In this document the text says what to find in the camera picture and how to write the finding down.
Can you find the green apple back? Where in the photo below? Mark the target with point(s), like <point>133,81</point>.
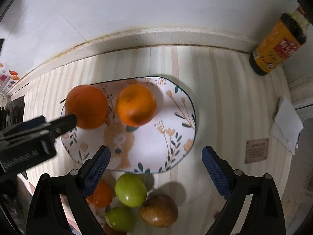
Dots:
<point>130,190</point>

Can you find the white folded paper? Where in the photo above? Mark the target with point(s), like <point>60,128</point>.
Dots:
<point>287,125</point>

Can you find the large orange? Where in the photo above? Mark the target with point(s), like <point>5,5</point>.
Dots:
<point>88,104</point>

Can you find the black gas stove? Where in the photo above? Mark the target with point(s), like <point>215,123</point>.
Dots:
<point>12,113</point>

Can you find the oval floral ceramic plate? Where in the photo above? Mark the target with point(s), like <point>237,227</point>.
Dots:
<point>152,148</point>

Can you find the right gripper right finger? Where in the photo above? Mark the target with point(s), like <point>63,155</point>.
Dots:
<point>219,170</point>

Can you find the green apple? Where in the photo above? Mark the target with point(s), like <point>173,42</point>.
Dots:
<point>121,219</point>
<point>130,190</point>

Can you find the small brown card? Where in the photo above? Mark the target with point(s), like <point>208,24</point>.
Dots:
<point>256,150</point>

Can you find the dark red-orange tangerine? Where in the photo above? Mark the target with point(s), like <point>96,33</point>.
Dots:
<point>110,231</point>

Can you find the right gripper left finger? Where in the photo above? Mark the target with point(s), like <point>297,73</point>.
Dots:
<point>93,169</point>

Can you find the colourful wall sticker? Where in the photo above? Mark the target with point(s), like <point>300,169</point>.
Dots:
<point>8,78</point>

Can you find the green apple front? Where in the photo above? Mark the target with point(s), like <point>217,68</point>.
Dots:
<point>121,219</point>

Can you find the small orange back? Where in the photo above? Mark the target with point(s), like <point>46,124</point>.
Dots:
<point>135,105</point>

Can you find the brown apple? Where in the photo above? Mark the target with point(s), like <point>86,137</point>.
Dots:
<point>159,211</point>

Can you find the soy sauce bottle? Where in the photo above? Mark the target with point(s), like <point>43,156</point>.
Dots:
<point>285,38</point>

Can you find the small orange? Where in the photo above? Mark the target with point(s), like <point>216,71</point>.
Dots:
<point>102,195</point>
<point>135,105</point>

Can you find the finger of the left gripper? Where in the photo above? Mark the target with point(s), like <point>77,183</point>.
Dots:
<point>62,124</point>

